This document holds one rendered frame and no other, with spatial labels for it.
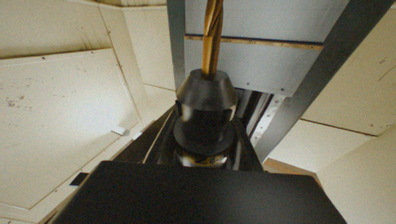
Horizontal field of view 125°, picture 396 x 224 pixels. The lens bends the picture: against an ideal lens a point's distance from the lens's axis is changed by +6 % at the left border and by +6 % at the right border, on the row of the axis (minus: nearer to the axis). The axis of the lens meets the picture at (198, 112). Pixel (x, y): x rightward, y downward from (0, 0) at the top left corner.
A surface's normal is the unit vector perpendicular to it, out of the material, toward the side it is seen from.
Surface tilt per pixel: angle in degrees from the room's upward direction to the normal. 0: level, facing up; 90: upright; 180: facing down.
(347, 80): 90
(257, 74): 90
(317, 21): 91
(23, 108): 90
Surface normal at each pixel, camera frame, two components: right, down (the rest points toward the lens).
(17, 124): 0.93, 0.25
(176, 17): -0.36, 0.55
